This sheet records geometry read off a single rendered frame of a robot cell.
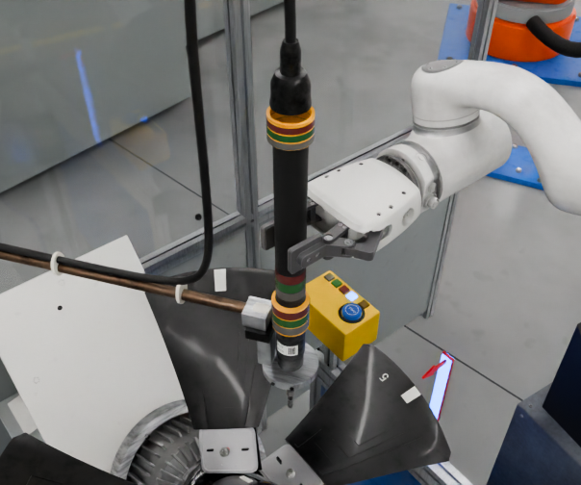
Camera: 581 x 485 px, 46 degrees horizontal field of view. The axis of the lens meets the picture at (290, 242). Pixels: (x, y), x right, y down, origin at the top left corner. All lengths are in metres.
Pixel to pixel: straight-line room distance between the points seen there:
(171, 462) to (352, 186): 0.56
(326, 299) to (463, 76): 0.78
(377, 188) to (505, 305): 2.30
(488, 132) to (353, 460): 0.54
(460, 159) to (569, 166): 0.13
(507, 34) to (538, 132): 3.89
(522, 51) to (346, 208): 3.99
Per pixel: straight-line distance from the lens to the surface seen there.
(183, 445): 1.12
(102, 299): 1.18
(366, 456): 1.11
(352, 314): 1.41
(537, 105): 0.76
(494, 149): 0.85
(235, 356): 1.00
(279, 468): 1.10
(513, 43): 4.65
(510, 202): 3.54
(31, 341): 1.16
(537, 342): 2.93
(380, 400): 1.16
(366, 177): 0.76
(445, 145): 0.80
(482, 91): 0.76
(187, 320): 1.02
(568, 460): 1.51
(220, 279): 1.01
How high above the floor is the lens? 2.14
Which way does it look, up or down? 43 degrees down
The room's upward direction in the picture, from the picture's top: straight up
